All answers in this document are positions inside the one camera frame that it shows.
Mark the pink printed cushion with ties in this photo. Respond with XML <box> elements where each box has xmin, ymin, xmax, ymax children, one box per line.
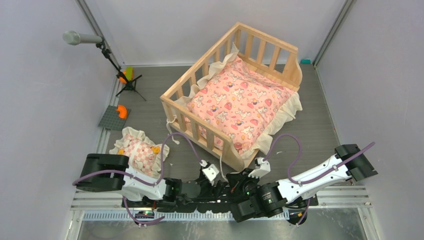
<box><xmin>161</xmin><ymin>46</ymin><xmax>303</xmax><ymax>172</ymax></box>

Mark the orange green toy ball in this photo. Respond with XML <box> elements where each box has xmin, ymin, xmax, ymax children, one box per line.
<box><xmin>119</xmin><ymin>66</ymin><xmax>134</xmax><ymax>84</ymax></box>

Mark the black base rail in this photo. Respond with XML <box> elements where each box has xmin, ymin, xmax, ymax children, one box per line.
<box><xmin>141</xmin><ymin>182</ymin><xmax>307</xmax><ymax>218</ymax></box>

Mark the teal small block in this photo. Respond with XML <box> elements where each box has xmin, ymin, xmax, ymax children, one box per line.
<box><xmin>300</xmin><ymin>59</ymin><xmax>312</xmax><ymax>65</ymax></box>

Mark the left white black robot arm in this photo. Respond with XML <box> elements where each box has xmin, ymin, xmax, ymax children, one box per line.
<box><xmin>73</xmin><ymin>153</ymin><xmax>220</xmax><ymax>207</ymax></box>

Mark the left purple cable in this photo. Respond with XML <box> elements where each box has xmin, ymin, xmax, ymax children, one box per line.
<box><xmin>72</xmin><ymin>132</ymin><xmax>206</xmax><ymax>227</ymax></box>

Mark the silver microphone on tripod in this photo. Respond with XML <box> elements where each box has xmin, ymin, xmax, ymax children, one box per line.
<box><xmin>62</xmin><ymin>30</ymin><xmax>147</xmax><ymax>101</ymax></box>

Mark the grey building plate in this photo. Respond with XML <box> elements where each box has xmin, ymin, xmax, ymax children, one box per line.
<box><xmin>98</xmin><ymin>105</ymin><xmax>131</xmax><ymax>131</ymax></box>

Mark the wooden slatted pet bed frame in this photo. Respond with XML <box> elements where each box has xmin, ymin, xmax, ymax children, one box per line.
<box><xmin>160</xmin><ymin>22</ymin><xmax>303</xmax><ymax>171</ymax></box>

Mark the orange curved toy piece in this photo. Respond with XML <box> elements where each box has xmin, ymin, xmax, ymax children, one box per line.
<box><xmin>116</xmin><ymin>104</ymin><xmax>128</xmax><ymax>119</ymax></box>

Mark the small checkered ruffled pillow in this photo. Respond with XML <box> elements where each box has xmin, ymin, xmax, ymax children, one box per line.
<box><xmin>109</xmin><ymin>127</ymin><xmax>170</xmax><ymax>179</ymax></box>

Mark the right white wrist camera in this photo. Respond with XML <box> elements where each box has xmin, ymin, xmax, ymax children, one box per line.
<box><xmin>248</xmin><ymin>157</ymin><xmax>271</xmax><ymax>179</ymax></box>

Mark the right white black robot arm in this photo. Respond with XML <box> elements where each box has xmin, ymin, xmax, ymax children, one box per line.
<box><xmin>230</xmin><ymin>142</ymin><xmax>377</xmax><ymax>223</ymax></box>

